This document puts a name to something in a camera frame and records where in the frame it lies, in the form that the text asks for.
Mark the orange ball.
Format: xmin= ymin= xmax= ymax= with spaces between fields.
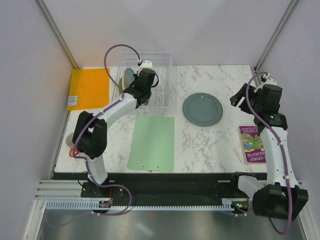
xmin=68 ymin=147 xmax=77 ymax=158

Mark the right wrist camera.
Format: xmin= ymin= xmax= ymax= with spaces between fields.
xmin=260 ymin=74 xmax=278 ymax=86

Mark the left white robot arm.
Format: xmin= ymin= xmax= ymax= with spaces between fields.
xmin=72 ymin=67 xmax=158 ymax=197

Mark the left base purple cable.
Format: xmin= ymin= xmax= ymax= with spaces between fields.
xmin=44 ymin=184 xmax=133 ymax=228

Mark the purple children's book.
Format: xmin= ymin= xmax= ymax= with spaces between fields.
xmin=238 ymin=125 xmax=266 ymax=165

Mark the cream and blue plate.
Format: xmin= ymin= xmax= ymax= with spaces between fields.
xmin=121 ymin=68 xmax=135 ymax=90

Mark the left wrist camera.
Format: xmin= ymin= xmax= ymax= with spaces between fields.
xmin=137 ymin=60 xmax=153 ymax=74

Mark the orange file folder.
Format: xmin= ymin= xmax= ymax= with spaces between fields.
xmin=67 ymin=68 xmax=110 ymax=111

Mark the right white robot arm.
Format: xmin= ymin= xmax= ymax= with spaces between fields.
xmin=229 ymin=83 xmax=309 ymax=220

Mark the grey-blue plate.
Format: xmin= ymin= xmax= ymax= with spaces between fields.
xmin=182 ymin=92 xmax=223 ymax=127

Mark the green plate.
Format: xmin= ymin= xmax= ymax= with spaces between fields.
xmin=118 ymin=77 xmax=124 ymax=95

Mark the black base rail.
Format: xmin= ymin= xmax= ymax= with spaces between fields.
xmin=79 ymin=171 xmax=267 ymax=207

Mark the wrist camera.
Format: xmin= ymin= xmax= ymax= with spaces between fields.
xmin=137 ymin=60 xmax=153 ymax=74
xmin=260 ymin=74 xmax=278 ymax=86

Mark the beige tape roll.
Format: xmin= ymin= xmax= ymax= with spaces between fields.
xmin=65 ymin=133 xmax=74 ymax=148

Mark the white wire dish rack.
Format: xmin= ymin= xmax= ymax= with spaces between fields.
xmin=114 ymin=51 xmax=174 ymax=116

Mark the light green cutting mat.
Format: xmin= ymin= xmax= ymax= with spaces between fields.
xmin=128 ymin=115 xmax=175 ymax=172

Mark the white cable duct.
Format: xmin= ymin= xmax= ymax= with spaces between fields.
xmin=45 ymin=198 xmax=252 ymax=211

